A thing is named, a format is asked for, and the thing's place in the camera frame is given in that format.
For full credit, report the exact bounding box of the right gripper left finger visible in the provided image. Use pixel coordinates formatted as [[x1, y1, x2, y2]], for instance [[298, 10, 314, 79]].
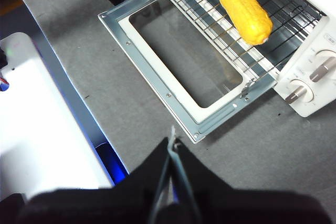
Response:
[[0, 136, 171, 224]]

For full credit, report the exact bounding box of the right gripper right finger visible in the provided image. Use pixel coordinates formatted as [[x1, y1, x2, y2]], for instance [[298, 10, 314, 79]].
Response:
[[171, 143, 334, 224]]

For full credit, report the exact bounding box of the oven door with beige handle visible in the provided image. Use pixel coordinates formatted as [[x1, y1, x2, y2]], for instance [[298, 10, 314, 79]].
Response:
[[98, 0, 278, 145]]

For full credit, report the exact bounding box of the white Toshiba toaster oven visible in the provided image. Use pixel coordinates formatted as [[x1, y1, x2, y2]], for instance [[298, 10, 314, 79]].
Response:
[[152, 0, 336, 118]]

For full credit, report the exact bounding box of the yellow corn cob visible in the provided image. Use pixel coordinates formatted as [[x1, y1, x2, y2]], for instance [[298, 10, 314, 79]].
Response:
[[214, 0, 274, 46]]

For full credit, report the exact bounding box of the white oven knob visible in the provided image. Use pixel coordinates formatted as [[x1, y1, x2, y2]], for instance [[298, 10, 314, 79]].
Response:
[[309, 49, 336, 83], [285, 78, 315, 105]]

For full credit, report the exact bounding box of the metal wire oven rack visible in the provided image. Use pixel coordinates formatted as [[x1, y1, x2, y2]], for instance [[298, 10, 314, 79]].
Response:
[[151, 0, 324, 80]]

